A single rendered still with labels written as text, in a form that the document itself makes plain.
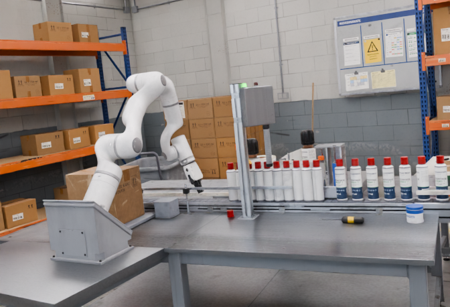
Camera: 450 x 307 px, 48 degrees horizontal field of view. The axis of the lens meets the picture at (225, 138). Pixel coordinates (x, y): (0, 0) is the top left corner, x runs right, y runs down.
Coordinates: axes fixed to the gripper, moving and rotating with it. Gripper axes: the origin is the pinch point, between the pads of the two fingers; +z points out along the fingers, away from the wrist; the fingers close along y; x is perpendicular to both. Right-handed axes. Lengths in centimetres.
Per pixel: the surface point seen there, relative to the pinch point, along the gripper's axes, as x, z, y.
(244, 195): -31.0, 11.2, -16.0
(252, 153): -27.1, -6.2, 24.3
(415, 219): -103, 47, -21
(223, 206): -12.3, 13.3, -5.0
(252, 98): -55, -30, -15
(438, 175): -117, 36, -2
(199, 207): 1.4, 9.0, -5.6
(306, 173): -61, 14, -3
